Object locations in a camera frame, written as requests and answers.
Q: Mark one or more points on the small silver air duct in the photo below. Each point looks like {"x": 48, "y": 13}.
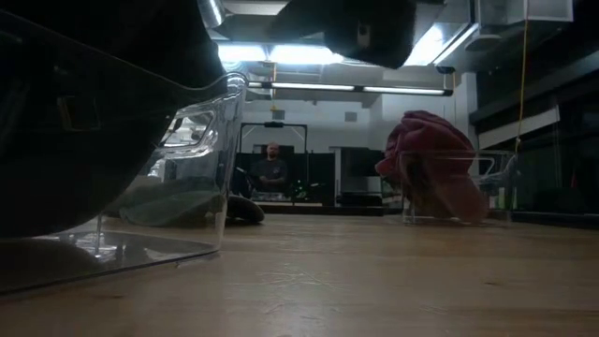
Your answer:
{"x": 213, "y": 11}

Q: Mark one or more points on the square wall vent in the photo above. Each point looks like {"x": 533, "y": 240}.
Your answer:
{"x": 278, "y": 114}
{"x": 351, "y": 117}

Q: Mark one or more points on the white ceiling duct box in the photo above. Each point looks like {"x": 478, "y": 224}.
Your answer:
{"x": 524, "y": 11}

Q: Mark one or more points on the clear plastic bin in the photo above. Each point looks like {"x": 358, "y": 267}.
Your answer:
{"x": 196, "y": 196}
{"x": 501, "y": 187}

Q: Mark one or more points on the dark green baseball cap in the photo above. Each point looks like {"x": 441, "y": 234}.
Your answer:
{"x": 70, "y": 178}
{"x": 187, "y": 206}

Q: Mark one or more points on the slanted bright ceiling light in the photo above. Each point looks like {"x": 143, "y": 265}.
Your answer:
{"x": 435, "y": 47}

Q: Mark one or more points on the person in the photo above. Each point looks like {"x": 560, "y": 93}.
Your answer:
{"x": 271, "y": 171}

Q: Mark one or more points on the bright ceiling light panel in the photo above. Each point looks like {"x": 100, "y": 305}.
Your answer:
{"x": 304, "y": 54}
{"x": 243, "y": 52}

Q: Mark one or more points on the black distant gantry frame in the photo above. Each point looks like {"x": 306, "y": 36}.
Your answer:
{"x": 273, "y": 124}

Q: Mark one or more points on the linear ceiling light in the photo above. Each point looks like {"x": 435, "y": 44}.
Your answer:
{"x": 402, "y": 90}
{"x": 313, "y": 86}

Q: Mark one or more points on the white plant pot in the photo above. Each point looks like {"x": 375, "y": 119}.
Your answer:
{"x": 156, "y": 169}

